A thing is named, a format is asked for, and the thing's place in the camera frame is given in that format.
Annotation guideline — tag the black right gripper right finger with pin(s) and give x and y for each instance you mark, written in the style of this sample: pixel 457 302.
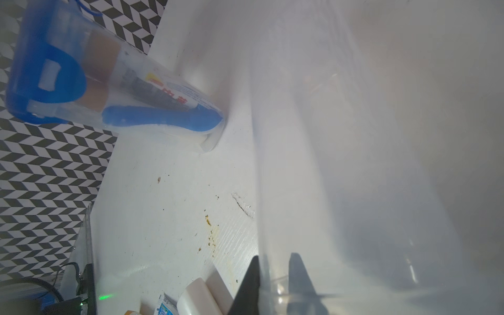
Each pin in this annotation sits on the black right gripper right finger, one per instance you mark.
pixel 303 298

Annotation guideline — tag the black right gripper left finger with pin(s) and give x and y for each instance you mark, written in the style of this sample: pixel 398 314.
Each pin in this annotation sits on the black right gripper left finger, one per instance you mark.
pixel 247 297

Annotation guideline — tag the clear plastic cup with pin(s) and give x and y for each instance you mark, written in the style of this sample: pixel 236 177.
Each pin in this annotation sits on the clear plastic cup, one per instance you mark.
pixel 114 73
pixel 338 184

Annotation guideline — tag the blue lid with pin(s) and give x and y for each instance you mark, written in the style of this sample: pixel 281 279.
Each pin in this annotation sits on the blue lid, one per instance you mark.
pixel 46 70

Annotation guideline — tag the small toothpaste tube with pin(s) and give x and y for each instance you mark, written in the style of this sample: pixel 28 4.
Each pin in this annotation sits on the small toothpaste tube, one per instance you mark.
pixel 173 93
pixel 165 306

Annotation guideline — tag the aluminium front rail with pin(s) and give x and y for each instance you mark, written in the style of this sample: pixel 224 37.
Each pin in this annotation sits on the aluminium front rail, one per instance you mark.
pixel 78 276

